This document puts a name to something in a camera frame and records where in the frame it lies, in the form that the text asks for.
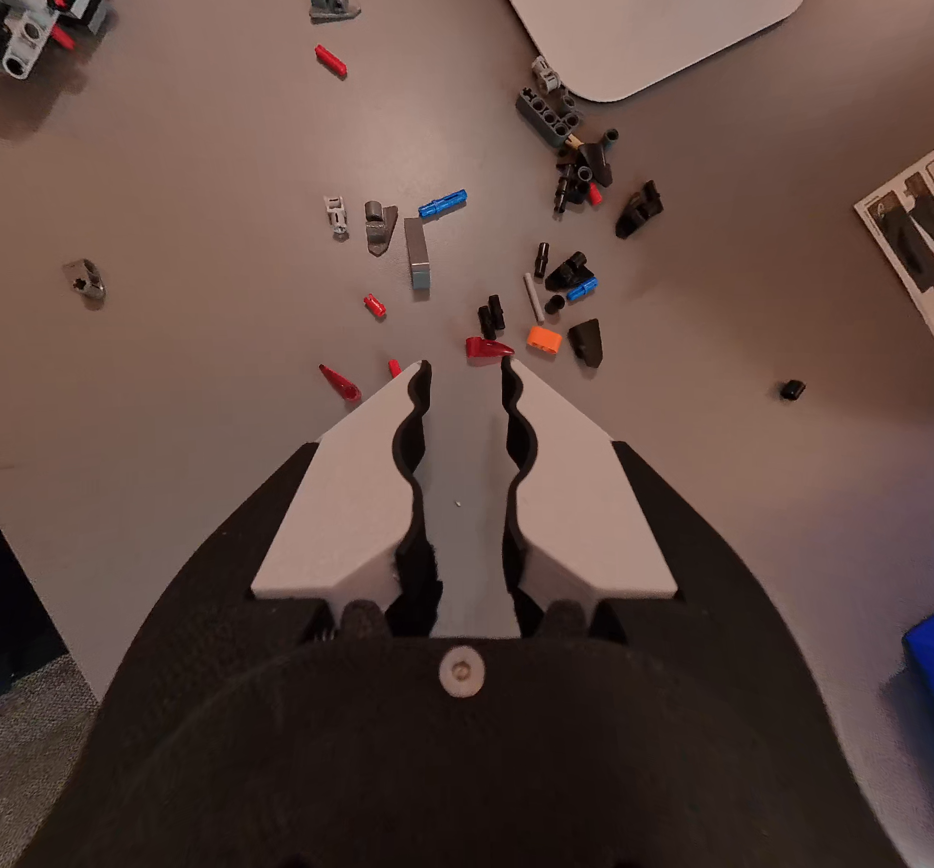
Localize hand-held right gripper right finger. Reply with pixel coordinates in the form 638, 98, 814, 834
500, 356, 680, 602

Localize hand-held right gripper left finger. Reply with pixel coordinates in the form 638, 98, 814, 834
250, 361, 434, 602

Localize lego pieces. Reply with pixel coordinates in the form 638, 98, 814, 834
317, 54, 666, 403

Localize dark grey lego connector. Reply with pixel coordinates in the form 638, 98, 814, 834
62, 258, 107, 303

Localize lego sticker sheet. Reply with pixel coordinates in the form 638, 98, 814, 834
854, 150, 934, 336

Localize blue plastic bin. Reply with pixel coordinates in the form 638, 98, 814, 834
902, 616, 934, 679

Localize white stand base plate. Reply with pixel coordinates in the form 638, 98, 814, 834
470, 0, 811, 104

